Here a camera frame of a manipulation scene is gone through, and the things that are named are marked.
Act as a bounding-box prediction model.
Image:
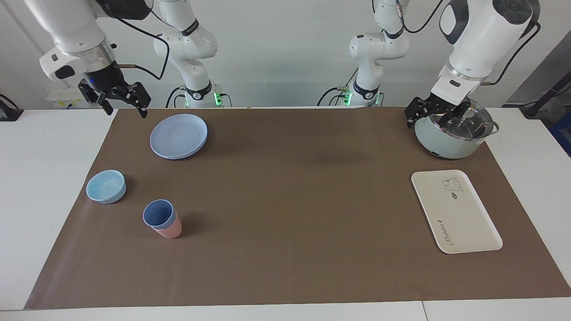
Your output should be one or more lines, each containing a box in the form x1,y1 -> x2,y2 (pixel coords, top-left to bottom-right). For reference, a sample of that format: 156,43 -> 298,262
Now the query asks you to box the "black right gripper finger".
120,82 -> 151,119
79,81 -> 113,115

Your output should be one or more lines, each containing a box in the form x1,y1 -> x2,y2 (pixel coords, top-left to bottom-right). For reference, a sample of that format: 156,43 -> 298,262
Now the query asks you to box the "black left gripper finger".
405,98 -> 436,130
439,103 -> 472,127

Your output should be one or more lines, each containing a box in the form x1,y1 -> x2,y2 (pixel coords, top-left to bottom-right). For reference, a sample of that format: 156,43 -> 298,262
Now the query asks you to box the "blue ribbed cup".
142,199 -> 177,230

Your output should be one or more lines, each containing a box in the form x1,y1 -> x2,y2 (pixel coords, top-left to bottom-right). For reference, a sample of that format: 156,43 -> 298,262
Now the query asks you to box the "pink cup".
151,212 -> 183,239

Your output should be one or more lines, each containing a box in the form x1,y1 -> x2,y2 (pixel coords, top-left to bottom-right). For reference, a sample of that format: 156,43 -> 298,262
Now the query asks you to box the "light blue cup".
86,170 -> 127,204

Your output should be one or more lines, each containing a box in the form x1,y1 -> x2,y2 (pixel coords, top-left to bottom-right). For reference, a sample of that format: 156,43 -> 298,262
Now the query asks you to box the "cream rabbit print tray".
411,170 -> 503,255

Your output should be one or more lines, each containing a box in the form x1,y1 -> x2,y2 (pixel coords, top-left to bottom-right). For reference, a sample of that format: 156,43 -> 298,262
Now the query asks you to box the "glass pot lid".
428,99 -> 495,142

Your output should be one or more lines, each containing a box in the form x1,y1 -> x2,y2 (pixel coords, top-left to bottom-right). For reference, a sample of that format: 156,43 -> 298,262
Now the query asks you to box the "pale green electric pot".
414,114 -> 499,160

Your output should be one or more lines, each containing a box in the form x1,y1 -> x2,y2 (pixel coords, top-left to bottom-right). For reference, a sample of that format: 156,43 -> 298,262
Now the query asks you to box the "pale blue round plate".
149,114 -> 209,160

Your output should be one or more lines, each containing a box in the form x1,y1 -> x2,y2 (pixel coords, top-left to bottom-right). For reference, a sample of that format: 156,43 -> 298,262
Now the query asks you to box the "brown table mat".
25,107 -> 571,309

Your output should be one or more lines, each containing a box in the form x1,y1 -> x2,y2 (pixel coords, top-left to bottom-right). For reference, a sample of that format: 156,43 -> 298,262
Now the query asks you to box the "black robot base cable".
166,86 -> 186,108
317,67 -> 360,107

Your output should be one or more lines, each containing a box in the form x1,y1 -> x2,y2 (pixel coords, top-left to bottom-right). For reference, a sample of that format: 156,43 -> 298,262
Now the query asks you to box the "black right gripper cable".
114,13 -> 170,81

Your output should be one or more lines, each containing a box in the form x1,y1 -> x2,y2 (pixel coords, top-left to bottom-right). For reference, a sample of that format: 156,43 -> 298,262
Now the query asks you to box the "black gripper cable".
481,20 -> 541,86
114,13 -> 170,81

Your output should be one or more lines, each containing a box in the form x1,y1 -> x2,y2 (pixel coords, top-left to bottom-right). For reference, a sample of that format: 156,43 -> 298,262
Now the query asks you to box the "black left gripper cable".
481,20 -> 541,86

